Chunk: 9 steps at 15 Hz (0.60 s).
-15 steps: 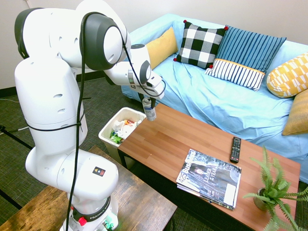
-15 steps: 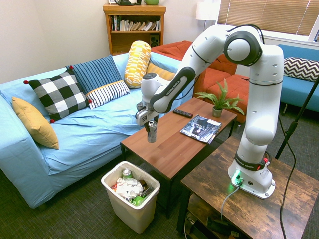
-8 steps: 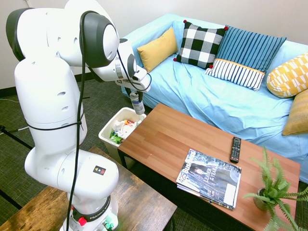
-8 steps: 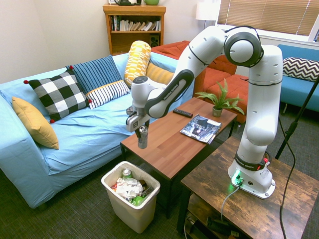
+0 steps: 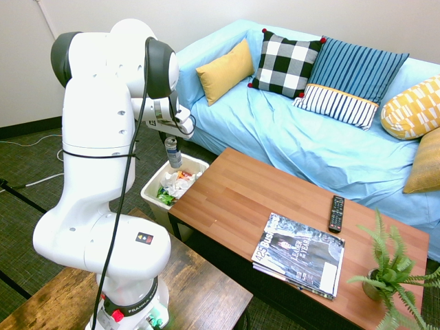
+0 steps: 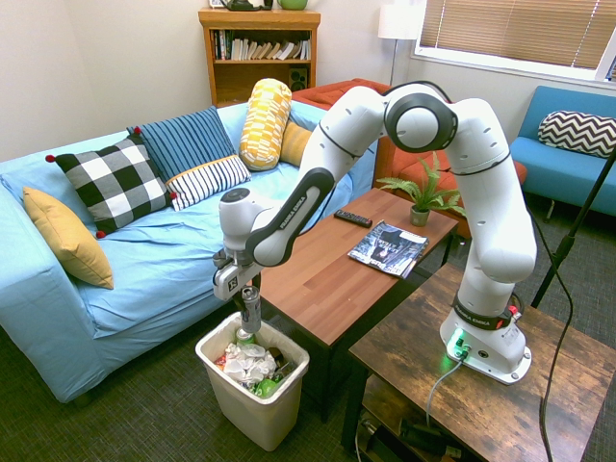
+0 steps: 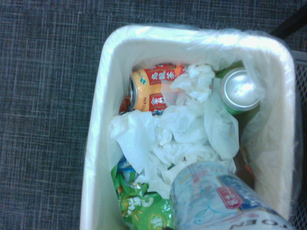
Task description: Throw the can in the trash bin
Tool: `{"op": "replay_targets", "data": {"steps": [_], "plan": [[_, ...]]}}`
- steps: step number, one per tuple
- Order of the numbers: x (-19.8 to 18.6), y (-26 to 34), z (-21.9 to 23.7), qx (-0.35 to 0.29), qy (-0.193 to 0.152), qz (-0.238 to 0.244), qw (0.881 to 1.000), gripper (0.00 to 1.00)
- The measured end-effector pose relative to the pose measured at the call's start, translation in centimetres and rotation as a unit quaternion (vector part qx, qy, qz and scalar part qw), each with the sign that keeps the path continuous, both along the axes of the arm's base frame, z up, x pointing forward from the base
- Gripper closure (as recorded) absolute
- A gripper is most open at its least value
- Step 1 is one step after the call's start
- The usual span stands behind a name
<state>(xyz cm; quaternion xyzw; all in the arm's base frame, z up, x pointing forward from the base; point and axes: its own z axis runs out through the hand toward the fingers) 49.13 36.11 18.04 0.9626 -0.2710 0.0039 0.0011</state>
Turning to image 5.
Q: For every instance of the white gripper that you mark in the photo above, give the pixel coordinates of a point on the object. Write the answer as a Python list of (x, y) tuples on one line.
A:
[(161, 123)]

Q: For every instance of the silver drink can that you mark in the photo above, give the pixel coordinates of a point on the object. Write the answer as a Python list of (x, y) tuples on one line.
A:
[(173, 154)]

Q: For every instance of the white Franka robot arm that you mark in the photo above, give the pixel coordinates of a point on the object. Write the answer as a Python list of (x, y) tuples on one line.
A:
[(96, 137)]

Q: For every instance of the white plastic trash bin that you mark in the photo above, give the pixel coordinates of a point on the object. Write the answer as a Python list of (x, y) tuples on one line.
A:
[(151, 197)]

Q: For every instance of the orange snack wrapper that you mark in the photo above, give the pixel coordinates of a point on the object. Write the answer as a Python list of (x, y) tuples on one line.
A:
[(185, 174)]

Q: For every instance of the crumpled white paper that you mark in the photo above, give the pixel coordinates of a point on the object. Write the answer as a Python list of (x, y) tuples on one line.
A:
[(178, 187)]

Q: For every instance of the green snack wrapper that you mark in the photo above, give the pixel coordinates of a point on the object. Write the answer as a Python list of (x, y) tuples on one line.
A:
[(165, 198)]

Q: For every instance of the plain yellow pillow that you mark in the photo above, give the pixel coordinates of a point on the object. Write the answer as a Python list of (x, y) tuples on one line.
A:
[(225, 72)]

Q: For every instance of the wooden coffee table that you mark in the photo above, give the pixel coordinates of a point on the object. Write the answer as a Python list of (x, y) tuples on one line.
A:
[(247, 192)]

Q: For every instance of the black white checkered pillow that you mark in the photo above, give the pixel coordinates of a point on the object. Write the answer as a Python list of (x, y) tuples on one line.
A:
[(285, 63)]

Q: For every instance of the black baseboard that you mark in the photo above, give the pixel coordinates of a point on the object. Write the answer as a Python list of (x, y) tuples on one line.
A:
[(31, 127)]

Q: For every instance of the rustic dark wood table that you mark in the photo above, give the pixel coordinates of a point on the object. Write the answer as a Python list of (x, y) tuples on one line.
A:
[(206, 292)]

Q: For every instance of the sofa with light blue cover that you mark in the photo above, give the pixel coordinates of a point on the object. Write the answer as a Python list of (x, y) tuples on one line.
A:
[(326, 154)]

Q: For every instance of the black metal floor bar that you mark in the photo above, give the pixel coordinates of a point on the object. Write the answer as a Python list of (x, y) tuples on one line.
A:
[(24, 198), (13, 283)]

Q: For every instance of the magazine stack underneath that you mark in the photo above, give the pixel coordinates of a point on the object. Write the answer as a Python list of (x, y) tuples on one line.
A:
[(275, 274)]

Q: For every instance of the stack of magazines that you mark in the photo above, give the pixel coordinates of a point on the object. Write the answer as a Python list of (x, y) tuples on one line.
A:
[(299, 254)]

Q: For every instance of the black remote control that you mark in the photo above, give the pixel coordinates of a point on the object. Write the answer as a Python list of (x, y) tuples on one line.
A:
[(337, 214)]

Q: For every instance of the blue striped pillow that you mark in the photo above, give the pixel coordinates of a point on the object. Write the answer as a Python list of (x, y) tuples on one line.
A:
[(347, 82)]

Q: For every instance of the yellow white patterned bolster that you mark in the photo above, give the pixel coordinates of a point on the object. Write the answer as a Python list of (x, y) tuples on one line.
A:
[(412, 110)]

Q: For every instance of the grey plant pot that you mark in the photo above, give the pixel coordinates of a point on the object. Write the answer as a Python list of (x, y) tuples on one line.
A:
[(371, 290)]

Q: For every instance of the green fern plant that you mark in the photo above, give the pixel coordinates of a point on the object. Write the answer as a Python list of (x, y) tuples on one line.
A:
[(392, 268)]

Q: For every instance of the mustard textured pillow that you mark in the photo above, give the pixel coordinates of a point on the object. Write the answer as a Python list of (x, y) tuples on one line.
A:
[(426, 165)]

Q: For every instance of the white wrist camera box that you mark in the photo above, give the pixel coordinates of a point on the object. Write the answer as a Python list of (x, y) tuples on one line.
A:
[(183, 115)]

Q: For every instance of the white wall conduit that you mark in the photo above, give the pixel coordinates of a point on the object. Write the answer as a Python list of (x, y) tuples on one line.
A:
[(46, 20)]

